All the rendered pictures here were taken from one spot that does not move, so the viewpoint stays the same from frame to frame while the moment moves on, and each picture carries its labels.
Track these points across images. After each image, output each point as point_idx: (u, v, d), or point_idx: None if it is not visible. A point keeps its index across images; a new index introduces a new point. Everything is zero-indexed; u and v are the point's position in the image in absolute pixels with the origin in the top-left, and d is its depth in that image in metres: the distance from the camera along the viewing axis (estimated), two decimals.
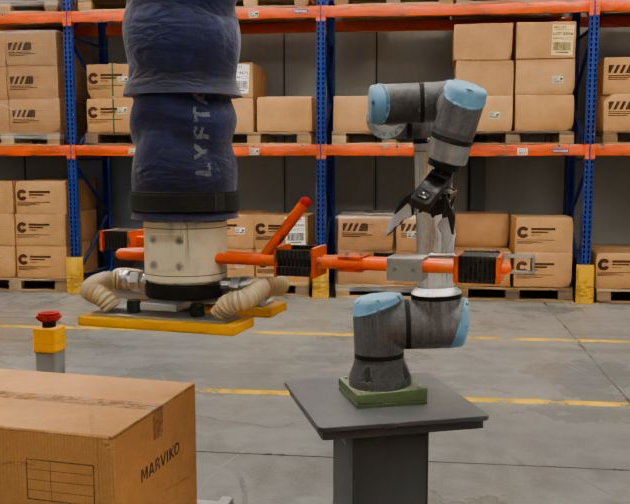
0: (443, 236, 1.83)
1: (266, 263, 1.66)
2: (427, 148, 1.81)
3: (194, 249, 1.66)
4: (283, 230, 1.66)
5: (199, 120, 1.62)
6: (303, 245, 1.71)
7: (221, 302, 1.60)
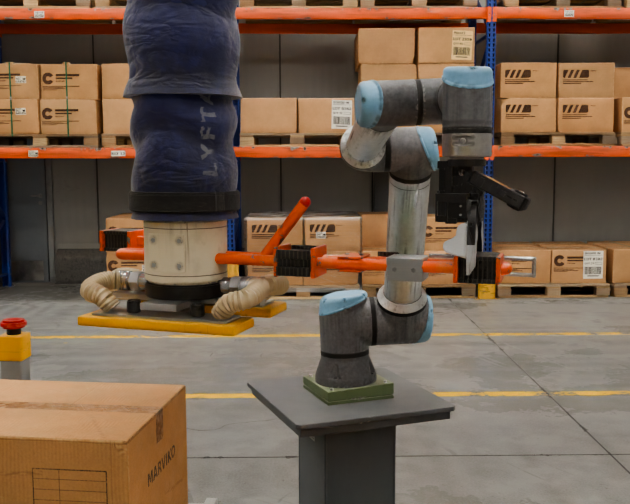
0: (482, 243, 1.59)
1: (266, 263, 1.66)
2: (474, 148, 1.51)
3: (194, 249, 1.66)
4: (283, 230, 1.66)
5: (206, 120, 1.62)
6: (303, 245, 1.71)
7: (221, 302, 1.60)
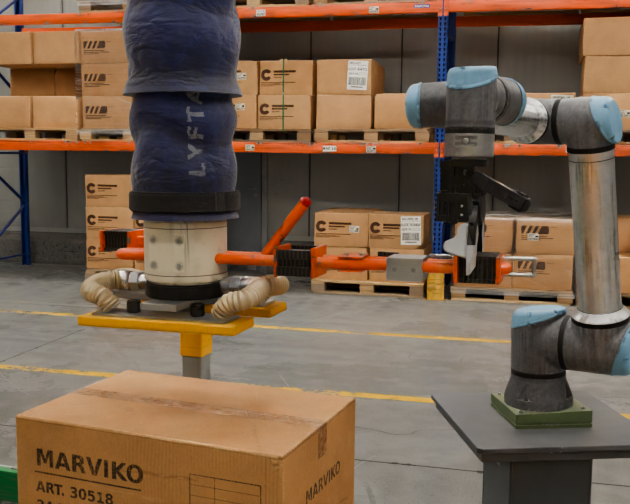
0: (482, 243, 1.59)
1: (266, 263, 1.66)
2: (476, 149, 1.50)
3: (194, 249, 1.66)
4: (283, 230, 1.66)
5: (192, 120, 1.61)
6: (303, 245, 1.71)
7: (221, 302, 1.60)
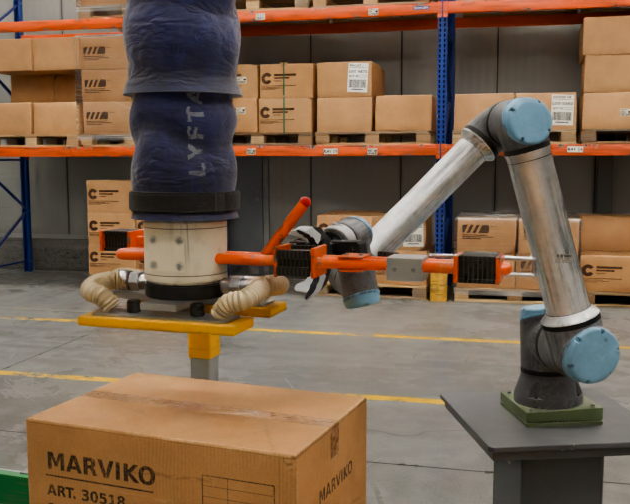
0: (318, 282, 1.81)
1: (266, 263, 1.66)
2: (340, 227, 1.95)
3: (194, 249, 1.66)
4: (283, 230, 1.66)
5: (192, 120, 1.61)
6: (303, 245, 1.71)
7: (221, 302, 1.60)
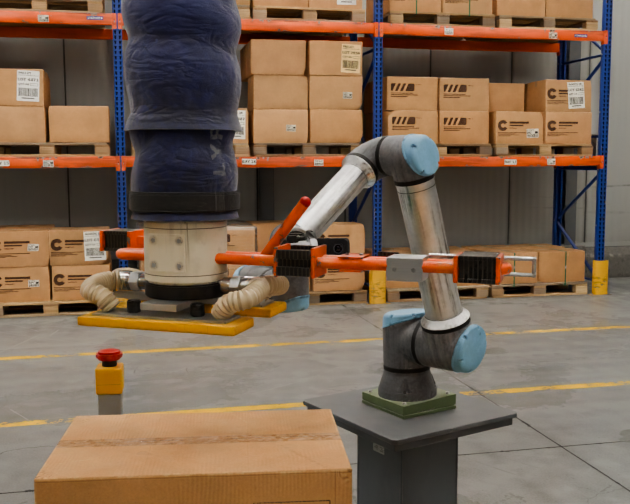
0: None
1: (266, 263, 1.66)
2: (302, 227, 1.99)
3: (194, 249, 1.66)
4: (283, 230, 1.66)
5: None
6: (303, 245, 1.71)
7: (221, 302, 1.60)
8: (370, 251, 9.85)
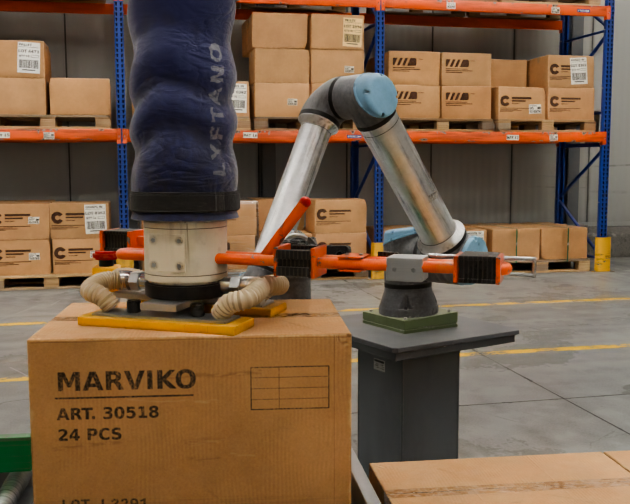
0: None
1: (266, 263, 1.66)
2: (304, 234, 1.98)
3: (194, 249, 1.66)
4: (283, 230, 1.66)
5: (216, 121, 1.64)
6: (303, 245, 1.71)
7: (221, 302, 1.60)
8: (372, 228, 9.82)
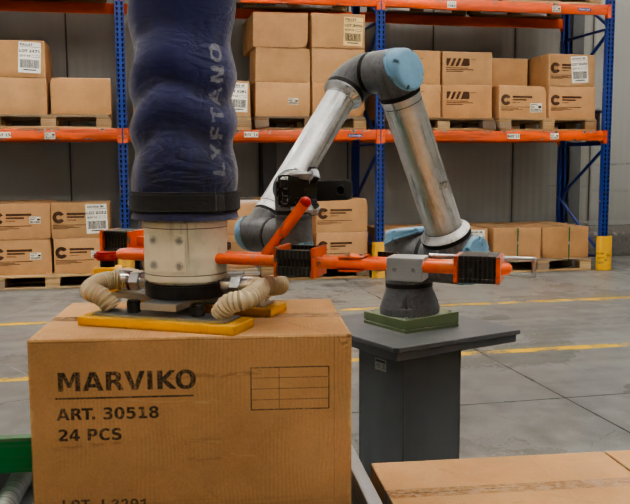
0: (318, 204, 1.80)
1: (266, 263, 1.66)
2: None
3: (194, 249, 1.66)
4: (283, 230, 1.66)
5: (216, 121, 1.64)
6: (303, 245, 1.71)
7: (221, 302, 1.60)
8: (373, 227, 9.82)
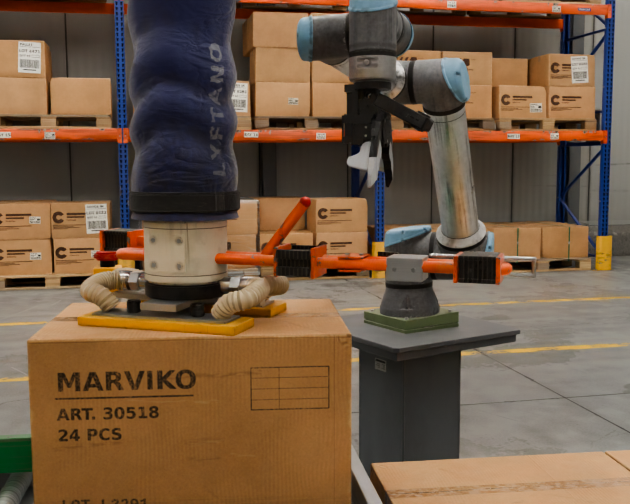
0: (391, 163, 1.65)
1: (266, 263, 1.66)
2: (377, 70, 1.55)
3: (194, 249, 1.66)
4: (283, 230, 1.66)
5: (216, 121, 1.64)
6: (303, 245, 1.71)
7: (221, 302, 1.60)
8: (373, 227, 9.82)
